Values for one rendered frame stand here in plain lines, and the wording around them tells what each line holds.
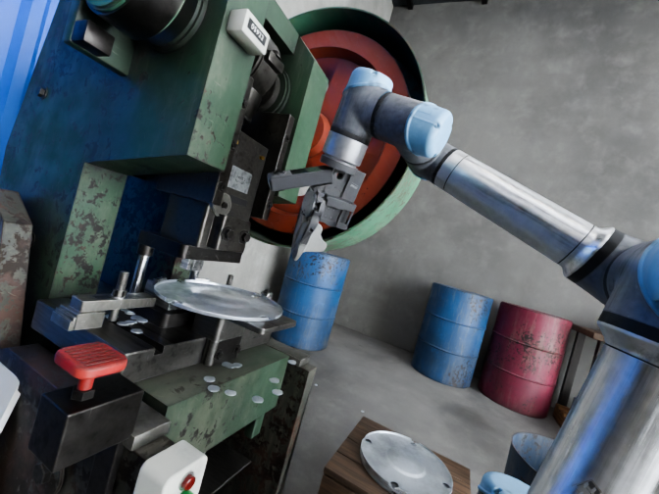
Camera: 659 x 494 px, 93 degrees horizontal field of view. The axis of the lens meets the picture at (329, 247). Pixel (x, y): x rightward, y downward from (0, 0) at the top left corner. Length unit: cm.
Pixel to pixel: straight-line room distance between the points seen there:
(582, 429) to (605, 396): 4
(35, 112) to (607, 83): 451
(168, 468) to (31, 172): 78
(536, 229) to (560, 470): 32
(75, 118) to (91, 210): 21
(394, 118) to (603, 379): 42
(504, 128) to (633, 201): 141
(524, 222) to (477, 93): 393
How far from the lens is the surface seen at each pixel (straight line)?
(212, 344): 75
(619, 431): 48
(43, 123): 108
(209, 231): 76
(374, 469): 113
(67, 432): 52
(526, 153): 418
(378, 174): 100
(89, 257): 93
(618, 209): 419
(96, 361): 50
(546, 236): 59
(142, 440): 59
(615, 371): 48
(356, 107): 57
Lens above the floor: 97
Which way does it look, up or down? level
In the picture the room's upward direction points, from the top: 15 degrees clockwise
